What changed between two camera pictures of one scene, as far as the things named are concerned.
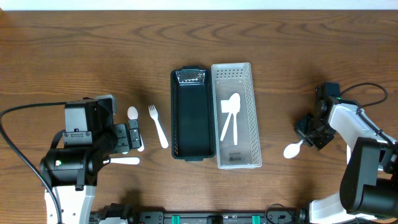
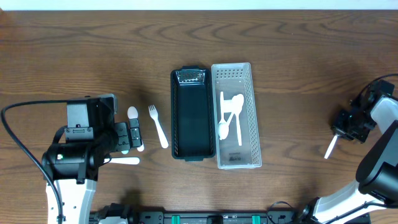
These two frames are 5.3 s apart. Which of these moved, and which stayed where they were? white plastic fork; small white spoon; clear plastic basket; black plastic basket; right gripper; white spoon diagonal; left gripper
Moved: right gripper; white spoon diagonal
Stayed: white plastic fork; small white spoon; left gripper; black plastic basket; clear plastic basket
